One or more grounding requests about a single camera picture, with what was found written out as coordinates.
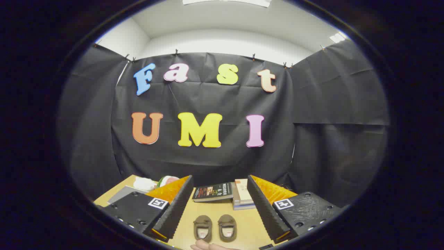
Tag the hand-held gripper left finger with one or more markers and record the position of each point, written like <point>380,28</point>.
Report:
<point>175,211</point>

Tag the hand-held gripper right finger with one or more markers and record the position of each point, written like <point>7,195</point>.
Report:
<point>265,211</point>

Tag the brown fuzzy shoe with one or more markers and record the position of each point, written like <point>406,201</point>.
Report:
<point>203,220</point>
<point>227,219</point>

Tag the cream fabric storage box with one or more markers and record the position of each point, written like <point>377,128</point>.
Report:
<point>121,196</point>

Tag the blue spine book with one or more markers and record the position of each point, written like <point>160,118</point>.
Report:
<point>242,207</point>

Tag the watermelon slice plush toy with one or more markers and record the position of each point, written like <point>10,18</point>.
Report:
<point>168,180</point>

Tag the white plush toy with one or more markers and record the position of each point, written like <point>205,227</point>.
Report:
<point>144,184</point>

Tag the black cover book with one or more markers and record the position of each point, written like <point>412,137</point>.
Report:
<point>212,192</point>

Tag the ceiling light panel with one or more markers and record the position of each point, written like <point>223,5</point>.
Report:
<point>338,37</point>
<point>225,2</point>

